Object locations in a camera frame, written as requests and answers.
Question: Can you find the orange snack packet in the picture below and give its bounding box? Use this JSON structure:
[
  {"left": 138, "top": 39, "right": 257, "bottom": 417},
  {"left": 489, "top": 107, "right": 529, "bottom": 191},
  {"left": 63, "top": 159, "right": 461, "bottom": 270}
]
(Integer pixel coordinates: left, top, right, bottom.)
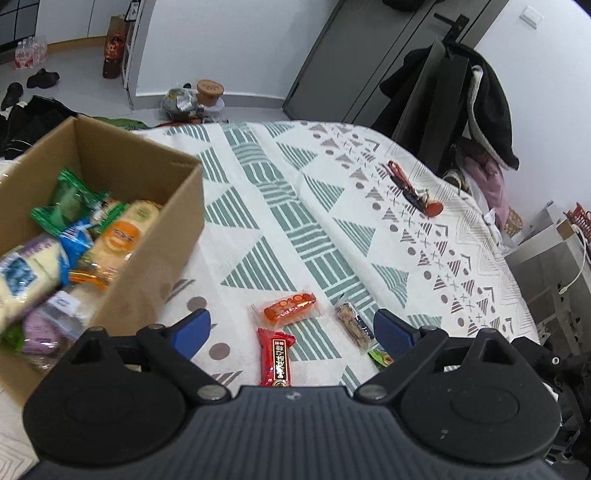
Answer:
[{"left": 250, "top": 292, "right": 324, "bottom": 330}]

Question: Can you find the beige rice cracker packet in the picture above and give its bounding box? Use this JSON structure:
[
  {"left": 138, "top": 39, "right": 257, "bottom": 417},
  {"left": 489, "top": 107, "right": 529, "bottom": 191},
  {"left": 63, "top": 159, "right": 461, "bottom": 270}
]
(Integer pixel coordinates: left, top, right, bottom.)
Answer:
[{"left": 67, "top": 200, "right": 162, "bottom": 290}]

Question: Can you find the green snack packet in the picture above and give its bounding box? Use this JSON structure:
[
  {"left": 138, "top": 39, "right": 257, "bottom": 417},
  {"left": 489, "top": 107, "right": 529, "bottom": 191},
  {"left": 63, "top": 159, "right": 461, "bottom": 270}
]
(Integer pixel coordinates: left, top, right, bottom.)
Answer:
[{"left": 30, "top": 168, "right": 110, "bottom": 237}]

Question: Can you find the clear nut bar packet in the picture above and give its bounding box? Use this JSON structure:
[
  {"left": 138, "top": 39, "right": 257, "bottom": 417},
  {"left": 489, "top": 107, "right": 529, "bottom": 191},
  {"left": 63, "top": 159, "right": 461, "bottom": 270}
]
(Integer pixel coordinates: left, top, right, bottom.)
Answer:
[{"left": 335, "top": 300, "right": 376, "bottom": 353}]

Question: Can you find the red snack bar packet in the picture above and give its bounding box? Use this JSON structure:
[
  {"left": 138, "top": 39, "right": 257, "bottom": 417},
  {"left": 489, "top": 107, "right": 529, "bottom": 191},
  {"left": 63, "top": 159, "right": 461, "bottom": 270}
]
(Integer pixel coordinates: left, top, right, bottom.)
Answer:
[{"left": 256, "top": 328, "right": 296, "bottom": 387}]

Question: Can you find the purple snack packet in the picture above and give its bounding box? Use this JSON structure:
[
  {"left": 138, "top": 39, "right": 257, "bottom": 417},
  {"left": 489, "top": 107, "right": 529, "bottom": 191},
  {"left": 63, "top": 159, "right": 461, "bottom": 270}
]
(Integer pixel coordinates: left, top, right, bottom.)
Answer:
[{"left": 20, "top": 290, "right": 96, "bottom": 372}]

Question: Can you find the patterned bed cover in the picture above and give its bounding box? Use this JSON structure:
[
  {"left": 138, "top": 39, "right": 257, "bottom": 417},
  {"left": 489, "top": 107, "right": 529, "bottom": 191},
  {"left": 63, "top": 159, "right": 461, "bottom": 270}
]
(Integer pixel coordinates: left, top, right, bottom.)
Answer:
[{"left": 1, "top": 121, "right": 550, "bottom": 479}]

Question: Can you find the blue white bread packet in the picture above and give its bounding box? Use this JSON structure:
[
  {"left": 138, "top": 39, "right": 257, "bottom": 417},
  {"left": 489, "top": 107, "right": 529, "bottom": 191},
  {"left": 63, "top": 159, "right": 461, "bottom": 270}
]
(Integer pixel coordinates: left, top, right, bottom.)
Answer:
[{"left": 1, "top": 234, "right": 61, "bottom": 333}]

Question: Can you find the cardboard box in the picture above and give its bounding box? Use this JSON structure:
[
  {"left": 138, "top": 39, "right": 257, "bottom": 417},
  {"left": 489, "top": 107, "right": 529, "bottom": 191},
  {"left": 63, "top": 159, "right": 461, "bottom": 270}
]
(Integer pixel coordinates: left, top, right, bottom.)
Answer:
[{"left": 0, "top": 115, "right": 206, "bottom": 407}]

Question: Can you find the green dinosaur rug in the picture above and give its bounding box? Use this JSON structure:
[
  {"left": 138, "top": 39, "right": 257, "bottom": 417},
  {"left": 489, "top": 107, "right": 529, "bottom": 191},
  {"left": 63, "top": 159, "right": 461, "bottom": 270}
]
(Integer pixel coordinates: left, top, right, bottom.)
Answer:
[{"left": 95, "top": 116, "right": 150, "bottom": 131}]

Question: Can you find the clear plastic bag on floor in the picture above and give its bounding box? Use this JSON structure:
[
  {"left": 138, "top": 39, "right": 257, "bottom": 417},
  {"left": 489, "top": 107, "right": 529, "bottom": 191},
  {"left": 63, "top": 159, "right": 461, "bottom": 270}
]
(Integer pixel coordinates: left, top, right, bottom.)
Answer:
[{"left": 160, "top": 83, "right": 204, "bottom": 122}]

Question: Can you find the black office chair with clothes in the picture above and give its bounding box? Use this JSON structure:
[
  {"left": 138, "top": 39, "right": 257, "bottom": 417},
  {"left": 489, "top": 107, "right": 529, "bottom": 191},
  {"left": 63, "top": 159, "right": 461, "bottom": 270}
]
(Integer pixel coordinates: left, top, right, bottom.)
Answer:
[{"left": 370, "top": 38, "right": 521, "bottom": 195}]

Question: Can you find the brown lidded cup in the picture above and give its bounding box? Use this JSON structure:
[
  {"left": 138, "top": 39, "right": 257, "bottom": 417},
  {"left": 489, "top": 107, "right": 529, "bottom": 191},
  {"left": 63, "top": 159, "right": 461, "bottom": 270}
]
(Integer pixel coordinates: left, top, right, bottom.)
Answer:
[{"left": 197, "top": 79, "right": 224, "bottom": 107}]

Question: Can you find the grey door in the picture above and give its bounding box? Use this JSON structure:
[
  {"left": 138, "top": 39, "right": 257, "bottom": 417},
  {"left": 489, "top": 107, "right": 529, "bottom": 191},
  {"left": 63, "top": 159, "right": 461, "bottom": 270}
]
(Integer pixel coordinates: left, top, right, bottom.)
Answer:
[{"left": 283, "top": 0, "right": 506, "bottom": 126}]

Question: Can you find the black clothes pile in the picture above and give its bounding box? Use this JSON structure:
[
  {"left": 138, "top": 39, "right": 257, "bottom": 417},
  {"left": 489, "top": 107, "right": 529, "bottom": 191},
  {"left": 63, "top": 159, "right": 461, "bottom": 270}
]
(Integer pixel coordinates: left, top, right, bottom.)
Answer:
[{"left": 1, "top": 96, "right": 78, "bottom": 160}]

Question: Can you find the black shoe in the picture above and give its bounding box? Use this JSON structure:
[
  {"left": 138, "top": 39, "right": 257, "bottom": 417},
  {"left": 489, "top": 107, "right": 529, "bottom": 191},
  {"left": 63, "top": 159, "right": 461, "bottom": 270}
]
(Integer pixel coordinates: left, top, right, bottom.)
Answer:
[
  {"left": 1, "top": 82, "right": 24, "bottom": 111},
  {"left": 26, "top": 68, "right": 60, "bottom": 89}
]

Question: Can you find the brown paper bag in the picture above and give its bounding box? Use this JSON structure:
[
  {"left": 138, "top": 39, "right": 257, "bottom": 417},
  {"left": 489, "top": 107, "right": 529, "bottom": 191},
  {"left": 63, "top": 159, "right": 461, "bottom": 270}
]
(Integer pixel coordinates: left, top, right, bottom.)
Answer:
[{"left": 102, "top": 16, "right": 128, "bottom": 79}]

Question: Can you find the water bottle pack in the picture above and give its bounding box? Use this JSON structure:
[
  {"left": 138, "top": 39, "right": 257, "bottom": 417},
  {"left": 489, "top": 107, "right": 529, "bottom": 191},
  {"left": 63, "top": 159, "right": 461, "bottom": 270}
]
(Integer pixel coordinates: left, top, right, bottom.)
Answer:
[{"left": 14, "top": 35, "right": 48, "bottom": 70}]

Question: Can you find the white charging cable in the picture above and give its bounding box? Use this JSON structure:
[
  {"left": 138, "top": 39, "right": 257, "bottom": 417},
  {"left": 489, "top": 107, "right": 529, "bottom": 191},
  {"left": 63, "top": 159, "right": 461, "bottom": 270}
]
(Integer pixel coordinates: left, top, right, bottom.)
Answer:
[{"left": 556, "top": 221, "right": 588, "bottom": 296}]

